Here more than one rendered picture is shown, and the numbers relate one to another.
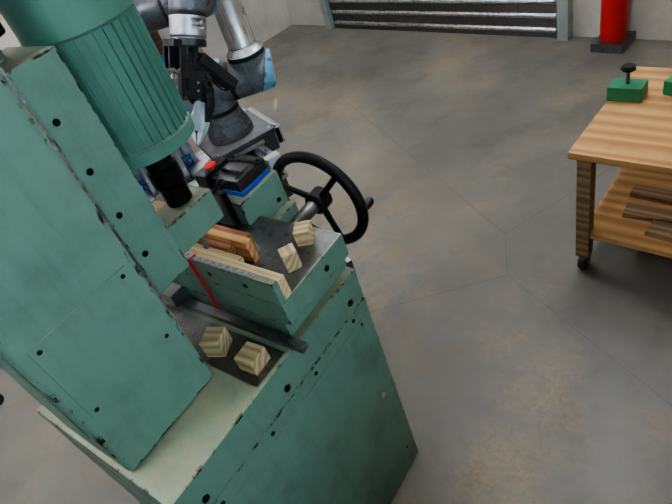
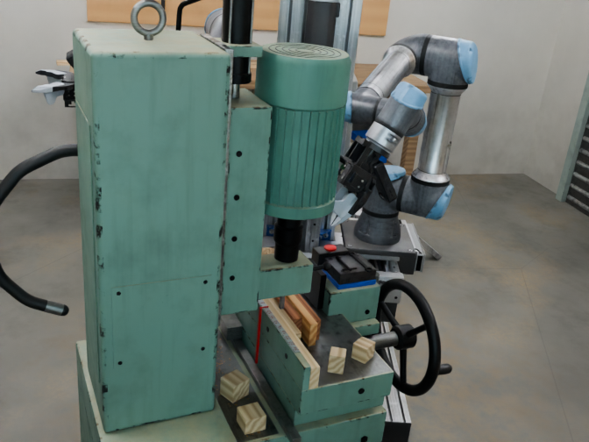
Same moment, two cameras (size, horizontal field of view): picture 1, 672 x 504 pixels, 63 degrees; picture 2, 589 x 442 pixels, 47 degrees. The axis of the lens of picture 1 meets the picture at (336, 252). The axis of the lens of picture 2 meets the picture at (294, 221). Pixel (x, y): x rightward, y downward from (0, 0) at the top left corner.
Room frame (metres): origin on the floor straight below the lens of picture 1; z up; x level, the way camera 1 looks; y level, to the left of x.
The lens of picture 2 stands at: (-0.28, -0.13, 1.72)
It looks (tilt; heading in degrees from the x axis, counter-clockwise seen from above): 24 degrees down; 17
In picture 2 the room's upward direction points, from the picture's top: 5 degrees clockwise
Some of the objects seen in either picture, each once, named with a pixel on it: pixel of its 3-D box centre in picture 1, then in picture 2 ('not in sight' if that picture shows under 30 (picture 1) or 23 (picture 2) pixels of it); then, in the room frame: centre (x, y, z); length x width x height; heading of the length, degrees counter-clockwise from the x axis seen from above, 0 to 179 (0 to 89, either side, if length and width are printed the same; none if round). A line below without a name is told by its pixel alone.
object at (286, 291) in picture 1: (180, 254); (259, 300); (0.98, 0.31, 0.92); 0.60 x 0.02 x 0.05; 43
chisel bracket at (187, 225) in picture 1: (183, 224); (275, 277); (0.92, 0.26, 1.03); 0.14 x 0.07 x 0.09; 133
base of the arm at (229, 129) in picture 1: (226, 119); (379, 221); (1.70, 0.19, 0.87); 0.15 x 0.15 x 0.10
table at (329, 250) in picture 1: (228, 235); (307, 312); (1.06, 0.22, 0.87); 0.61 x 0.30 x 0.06; 43
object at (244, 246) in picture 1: (214, 240); (291, 307); (0.98, 0.24, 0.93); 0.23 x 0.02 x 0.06; 43
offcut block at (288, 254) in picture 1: (290, 257); (337, 360); (0.84, 0.09, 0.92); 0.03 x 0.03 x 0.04; 9
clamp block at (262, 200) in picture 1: (244, 198); (340, 291); (1.12, 0.16, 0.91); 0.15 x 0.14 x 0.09; 43
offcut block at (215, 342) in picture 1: (216, 341); (234, 386); (0.79, 0.29, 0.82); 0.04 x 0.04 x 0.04; 65
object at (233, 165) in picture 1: (231, 172); (344, 264); (1.13, 0.16, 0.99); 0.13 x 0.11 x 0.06; 43
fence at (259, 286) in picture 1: (174, 259); (251, 300); (0.96, 0.33, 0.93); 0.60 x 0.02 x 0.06; 43
